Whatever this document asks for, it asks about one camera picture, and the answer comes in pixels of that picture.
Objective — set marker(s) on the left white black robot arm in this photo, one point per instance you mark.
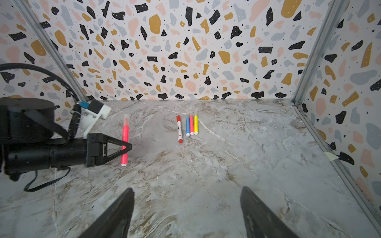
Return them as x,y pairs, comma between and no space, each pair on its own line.
31,140

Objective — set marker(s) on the pink highlighter pen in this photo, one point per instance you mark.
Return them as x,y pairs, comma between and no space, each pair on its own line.
191,125

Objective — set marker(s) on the yellow highlighter pen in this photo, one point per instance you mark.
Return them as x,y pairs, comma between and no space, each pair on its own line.
196,127

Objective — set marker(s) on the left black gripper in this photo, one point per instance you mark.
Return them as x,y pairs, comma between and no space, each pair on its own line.
88,152

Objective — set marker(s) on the red pink marker pen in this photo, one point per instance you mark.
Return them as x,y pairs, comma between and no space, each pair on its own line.
125,138

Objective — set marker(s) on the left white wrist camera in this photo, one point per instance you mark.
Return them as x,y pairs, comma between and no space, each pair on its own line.
91,113

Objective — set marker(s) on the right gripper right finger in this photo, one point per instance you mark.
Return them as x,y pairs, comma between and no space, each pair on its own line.
260,221

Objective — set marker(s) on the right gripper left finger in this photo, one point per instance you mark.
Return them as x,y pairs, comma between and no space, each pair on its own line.
115,221

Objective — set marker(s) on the thin white red pen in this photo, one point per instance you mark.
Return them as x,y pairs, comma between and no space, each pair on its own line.
179,125

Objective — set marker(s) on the blue pen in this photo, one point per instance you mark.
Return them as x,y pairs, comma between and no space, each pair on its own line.
188,131

